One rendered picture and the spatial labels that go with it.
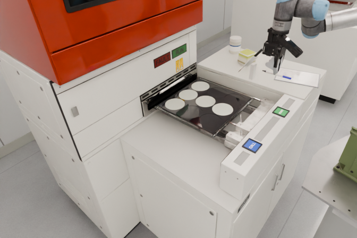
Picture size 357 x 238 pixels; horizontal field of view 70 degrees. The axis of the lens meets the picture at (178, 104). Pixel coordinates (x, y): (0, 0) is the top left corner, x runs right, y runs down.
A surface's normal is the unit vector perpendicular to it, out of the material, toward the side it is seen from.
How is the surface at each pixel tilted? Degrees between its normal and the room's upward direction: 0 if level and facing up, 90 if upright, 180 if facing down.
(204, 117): 0
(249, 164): 0
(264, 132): 0
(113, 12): 90
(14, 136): 90
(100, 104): 90
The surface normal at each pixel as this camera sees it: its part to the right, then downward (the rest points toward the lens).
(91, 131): 0.76, 0.35
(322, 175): -0.05, -0.81
